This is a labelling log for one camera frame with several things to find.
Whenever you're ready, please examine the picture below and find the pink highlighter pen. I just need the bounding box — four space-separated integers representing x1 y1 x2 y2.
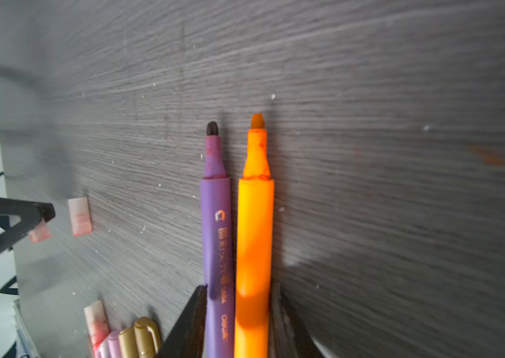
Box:
83 300 109 357

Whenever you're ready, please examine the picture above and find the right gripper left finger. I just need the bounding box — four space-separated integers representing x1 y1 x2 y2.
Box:
156 285 207 358

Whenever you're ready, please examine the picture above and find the gold brown pen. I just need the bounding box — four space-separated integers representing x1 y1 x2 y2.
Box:
118 317 162 358

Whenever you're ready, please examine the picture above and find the orange highlighter pen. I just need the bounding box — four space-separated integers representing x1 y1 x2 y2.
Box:
234 113 274 357

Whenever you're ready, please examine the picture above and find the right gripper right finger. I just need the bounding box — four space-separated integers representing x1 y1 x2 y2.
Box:
270 281 324 358

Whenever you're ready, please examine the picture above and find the purple marker pen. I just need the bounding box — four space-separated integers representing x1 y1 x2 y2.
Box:
200 122 236 357

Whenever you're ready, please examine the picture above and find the light pink cap pen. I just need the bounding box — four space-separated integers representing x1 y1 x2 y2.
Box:
95 331 122 358

